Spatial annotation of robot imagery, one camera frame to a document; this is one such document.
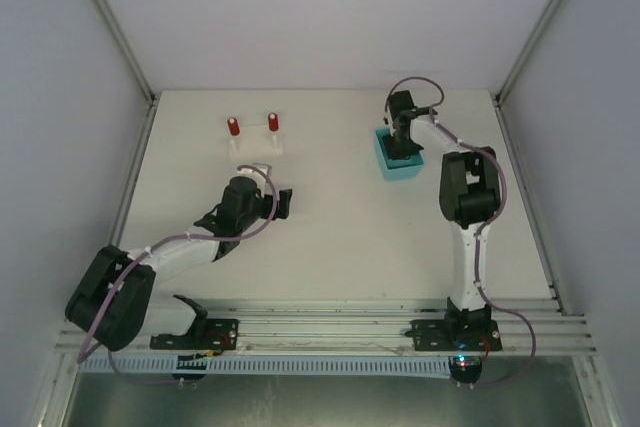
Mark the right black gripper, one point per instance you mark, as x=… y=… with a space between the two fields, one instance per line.
x=398 y=148

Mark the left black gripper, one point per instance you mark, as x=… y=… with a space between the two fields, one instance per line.
x=273 y=204

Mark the red large spring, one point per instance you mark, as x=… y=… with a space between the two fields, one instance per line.
x=233 y=127
x=273 y=122

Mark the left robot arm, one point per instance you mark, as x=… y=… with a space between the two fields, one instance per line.
x=115 y=302

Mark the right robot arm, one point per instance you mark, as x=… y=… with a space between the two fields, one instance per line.
x=351 y=233

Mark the teal plastic bin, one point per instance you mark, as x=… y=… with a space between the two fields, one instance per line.
x=395 y=170

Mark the white four-peg fixture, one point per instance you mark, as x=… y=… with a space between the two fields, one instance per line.
x=255 y=142

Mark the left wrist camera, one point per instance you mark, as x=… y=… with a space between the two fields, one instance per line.
x=261 y=170

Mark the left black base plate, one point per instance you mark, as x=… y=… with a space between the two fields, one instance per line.
x=212 y=334

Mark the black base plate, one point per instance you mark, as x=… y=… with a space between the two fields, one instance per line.
x=212 y=334
x=430 y=335

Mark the grey slotted cable duct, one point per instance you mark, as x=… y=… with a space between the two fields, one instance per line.
x=422 y=367

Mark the right frame post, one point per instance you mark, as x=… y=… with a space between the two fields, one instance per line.
x=540 y=27

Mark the frame post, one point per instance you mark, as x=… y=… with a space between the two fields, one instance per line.
x=119 y=38
x=540 y=27

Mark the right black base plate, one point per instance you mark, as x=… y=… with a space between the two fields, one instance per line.
x=430 y=335

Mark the left frame post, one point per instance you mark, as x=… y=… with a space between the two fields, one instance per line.
x=119 y=38

